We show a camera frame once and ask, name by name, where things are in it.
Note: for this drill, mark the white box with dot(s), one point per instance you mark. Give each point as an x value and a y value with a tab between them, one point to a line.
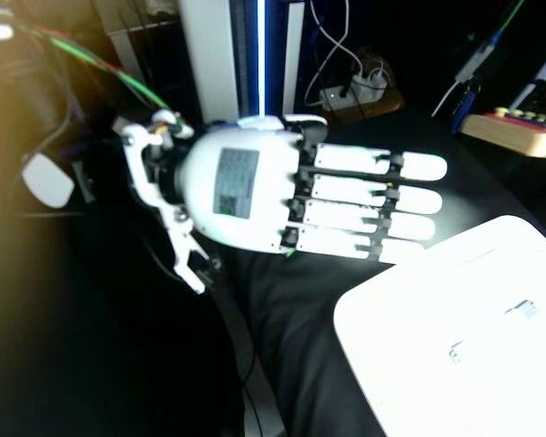
437	341

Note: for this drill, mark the black table cloth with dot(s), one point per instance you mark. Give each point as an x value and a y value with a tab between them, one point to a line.
300	341

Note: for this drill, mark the brown cardboard piece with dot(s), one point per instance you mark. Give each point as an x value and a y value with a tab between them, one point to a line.
389	102

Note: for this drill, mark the white column with blue light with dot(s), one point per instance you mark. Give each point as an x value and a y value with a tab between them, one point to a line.
200	54

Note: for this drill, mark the white power strip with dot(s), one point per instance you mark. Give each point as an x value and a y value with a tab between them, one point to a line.
364	86

